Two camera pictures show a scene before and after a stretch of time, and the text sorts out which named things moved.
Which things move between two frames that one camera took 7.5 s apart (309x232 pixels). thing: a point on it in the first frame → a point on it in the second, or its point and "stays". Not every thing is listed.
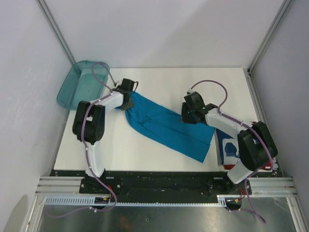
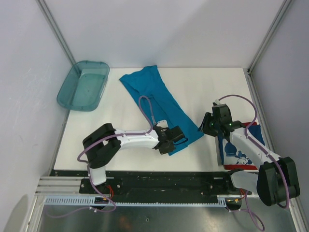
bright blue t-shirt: [151, 120] → [162, 105]
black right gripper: [184, 119] → [204, 127]
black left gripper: [129, 106] → [170, 149]
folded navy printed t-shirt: [229, 148] stays
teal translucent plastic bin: [86, 81] stays
